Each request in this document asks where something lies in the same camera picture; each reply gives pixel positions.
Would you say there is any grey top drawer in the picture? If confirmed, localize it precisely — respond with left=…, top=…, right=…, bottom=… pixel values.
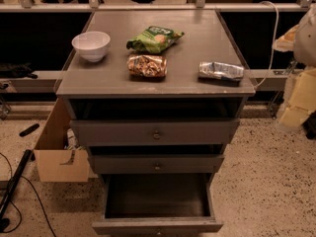
left=70, top=118, right=239, bottom=147

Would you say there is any metal railing frame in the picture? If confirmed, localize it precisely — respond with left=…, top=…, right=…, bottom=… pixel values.
left=0, top=0, right=316, bottom=120

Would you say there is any silver blue snack bag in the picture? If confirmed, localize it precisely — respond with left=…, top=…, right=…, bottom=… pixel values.
left=198, top=62, right=245, bottom=82

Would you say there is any green snack bag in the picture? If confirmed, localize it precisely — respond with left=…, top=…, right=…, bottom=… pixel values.
left=126, top=26, right=184, bottom=54

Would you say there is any cardboard box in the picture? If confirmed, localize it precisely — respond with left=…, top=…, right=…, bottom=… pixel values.
left=34, top=99, right=90, bottom=182

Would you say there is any black cloth on rail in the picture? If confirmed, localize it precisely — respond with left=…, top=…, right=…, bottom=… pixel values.
left=0, top=63, right=38, bottom=79

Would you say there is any grey wooden drawer cabinet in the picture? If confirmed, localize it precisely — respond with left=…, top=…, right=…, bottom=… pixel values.
left=53, top=9, right=257, bottom=183

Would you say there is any white cable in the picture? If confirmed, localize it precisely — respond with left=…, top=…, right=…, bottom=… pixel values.
left=255, top=0, right=280, bottom=90

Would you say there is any grey middle drawer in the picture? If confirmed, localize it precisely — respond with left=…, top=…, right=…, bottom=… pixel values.
left=89, top=145, right=224, bottom=174

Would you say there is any grey drawer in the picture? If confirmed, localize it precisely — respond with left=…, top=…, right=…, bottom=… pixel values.
left=70, top=118, right=239, bottom=147
left=92, top=174, right=222, bottom=237
left=89, top=145, right=224, bottom=174

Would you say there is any small black object on floor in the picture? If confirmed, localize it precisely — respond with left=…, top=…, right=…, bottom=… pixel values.
left=19, top=123, right=40, bottom=137

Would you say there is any brown snack bag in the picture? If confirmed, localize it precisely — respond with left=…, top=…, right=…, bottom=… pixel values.
left=127, top=54, right=167, bottom=78

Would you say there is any white bowl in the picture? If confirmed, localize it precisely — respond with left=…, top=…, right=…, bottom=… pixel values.
left=71, top=32, right=111, bottom=62

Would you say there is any grey bottom drawer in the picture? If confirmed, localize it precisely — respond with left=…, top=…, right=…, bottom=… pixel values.
left=92, top=174, right=222, bottom=237

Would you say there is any black floor cable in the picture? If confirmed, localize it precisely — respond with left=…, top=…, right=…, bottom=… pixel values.
left=0, top=152, right=57, bottom=237

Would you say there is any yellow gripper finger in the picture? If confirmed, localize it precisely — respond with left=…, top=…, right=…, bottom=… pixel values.
left=277, top=67, right=316, bottom=128

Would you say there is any black pole on floor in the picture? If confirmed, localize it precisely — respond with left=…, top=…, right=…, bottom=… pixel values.
left=0, top=149, right=32, bottom=233

